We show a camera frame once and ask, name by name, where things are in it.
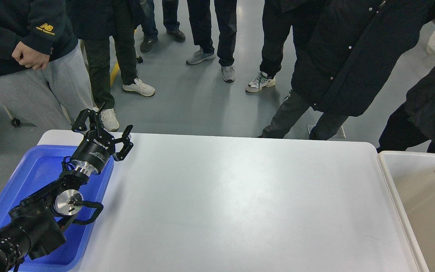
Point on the beige plastic bin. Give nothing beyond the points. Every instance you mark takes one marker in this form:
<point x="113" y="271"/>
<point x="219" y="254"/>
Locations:
<point x="411" y="181"/>

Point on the person in dark green trousers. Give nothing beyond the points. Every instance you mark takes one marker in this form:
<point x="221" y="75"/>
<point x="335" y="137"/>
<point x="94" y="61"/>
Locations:
<point x="95" y="22"/>

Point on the person in grey sweatpants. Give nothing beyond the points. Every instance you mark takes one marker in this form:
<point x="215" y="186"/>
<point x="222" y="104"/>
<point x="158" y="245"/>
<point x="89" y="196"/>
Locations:
<point x="43" y="78"/>

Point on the person with white green sneaker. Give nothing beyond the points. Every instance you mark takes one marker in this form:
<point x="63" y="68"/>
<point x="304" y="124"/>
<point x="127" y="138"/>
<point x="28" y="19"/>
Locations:
<point x="279" y="18"/>

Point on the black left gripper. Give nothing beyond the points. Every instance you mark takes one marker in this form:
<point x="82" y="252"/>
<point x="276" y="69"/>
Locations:
<point x="98" y="145"/>

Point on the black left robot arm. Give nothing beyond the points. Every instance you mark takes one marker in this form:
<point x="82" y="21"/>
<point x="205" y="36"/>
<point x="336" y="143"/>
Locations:
<point x="39" y="221"/>

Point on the bystander clenched hand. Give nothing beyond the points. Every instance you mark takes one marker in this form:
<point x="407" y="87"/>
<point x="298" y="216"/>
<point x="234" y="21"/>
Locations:
<point x="30" y="58"/>

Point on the person in black at right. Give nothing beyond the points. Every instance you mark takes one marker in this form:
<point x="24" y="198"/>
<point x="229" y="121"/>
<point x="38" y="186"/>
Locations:
<point x="413" y="123"/>

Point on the person in long black coat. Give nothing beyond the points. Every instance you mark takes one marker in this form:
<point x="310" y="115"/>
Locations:
<point x="348" y="59"/>

